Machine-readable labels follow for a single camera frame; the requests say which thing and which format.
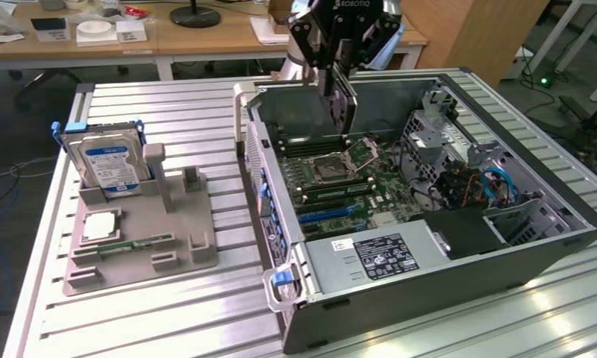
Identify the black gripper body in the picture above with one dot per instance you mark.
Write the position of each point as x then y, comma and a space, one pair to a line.
348, 16

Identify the green graphics card black shroud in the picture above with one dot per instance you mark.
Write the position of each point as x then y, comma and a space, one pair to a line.
340, 112

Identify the stack of papers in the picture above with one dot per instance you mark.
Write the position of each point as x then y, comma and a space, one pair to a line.
268, 33

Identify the cardboard box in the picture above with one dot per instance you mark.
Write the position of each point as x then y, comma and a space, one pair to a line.
278, 16

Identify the wooden cabinet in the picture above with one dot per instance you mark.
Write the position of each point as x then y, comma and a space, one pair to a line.
477, 37

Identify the wooden desk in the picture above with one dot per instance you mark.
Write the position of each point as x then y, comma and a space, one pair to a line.
204, 41

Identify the black lamp base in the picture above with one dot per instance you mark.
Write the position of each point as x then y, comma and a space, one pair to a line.
196, 16

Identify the silver socket cover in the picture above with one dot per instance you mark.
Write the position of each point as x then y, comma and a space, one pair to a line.
369, 142

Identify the black RAM slot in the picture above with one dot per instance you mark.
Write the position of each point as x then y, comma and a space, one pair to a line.
328, 185
302, 139
325, 205
305, 143
312, 151
328, 200
310, 147

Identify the metal drive cage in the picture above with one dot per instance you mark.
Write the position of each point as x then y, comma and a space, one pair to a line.
428, 164

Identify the CPU socket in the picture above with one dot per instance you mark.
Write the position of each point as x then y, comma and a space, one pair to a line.
330, 168

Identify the red packet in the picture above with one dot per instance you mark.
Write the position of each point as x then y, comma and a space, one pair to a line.
134, 12

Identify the white labelled box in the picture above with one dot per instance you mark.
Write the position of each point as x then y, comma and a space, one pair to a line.
132, 35

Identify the blue card retainer clip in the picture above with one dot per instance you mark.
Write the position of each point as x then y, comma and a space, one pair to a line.
264, 186

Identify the green motherboard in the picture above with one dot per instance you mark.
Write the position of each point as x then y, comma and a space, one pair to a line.
388, 194

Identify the green RAM stick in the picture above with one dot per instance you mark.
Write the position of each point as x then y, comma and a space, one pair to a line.
338, 192
129, 246

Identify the white round dish block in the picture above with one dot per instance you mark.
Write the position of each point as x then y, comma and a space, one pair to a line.
96, 37

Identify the black expansion slot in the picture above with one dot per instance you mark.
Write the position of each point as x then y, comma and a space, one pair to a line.
322, 210

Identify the silver chipset heatsink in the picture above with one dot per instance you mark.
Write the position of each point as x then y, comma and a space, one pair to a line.
388, 220

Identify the blue expansion slot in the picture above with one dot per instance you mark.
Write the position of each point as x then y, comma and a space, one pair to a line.
325, 217

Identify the white box black top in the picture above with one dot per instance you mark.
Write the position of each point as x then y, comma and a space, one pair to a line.
49, 33

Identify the grey cup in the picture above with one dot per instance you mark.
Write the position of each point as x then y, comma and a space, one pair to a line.
53, 4

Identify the hard disk blue carrier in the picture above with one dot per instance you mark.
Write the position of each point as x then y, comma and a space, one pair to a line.
104, 164

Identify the black plastic shroud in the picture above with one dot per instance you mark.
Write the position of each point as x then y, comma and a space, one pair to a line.
462, 231

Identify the black chair base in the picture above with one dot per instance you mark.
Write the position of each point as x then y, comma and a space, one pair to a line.
40, 84

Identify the grey metal disk bay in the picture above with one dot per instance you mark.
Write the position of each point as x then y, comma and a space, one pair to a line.
522, 223

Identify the grey parts rack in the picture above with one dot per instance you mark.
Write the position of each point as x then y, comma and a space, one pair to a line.
178, 231

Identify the white paper card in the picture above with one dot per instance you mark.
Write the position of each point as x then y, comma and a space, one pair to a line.
4, 38

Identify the grey power supply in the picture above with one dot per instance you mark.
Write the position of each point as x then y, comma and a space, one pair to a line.
338, 268

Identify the clear plastic bag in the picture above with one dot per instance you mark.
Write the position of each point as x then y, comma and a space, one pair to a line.
0, 18

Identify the blue case latch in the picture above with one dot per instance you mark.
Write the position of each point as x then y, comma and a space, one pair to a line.
281, 279

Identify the silver CPU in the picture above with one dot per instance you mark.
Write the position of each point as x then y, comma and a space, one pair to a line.
100, 227

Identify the black open PC case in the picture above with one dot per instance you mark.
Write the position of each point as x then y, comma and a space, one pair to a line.
428, 298

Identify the green lit switch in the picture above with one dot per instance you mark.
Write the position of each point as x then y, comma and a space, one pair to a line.
544, 81

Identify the white table frame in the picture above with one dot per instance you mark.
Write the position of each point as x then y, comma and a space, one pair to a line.
574, 48

